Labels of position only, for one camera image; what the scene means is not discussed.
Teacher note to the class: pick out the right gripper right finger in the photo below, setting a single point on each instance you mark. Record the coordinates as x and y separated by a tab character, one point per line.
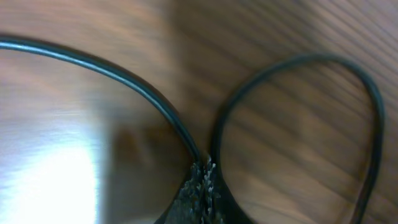
221	207

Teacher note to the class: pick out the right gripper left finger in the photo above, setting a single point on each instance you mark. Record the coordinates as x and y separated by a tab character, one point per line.
188	205

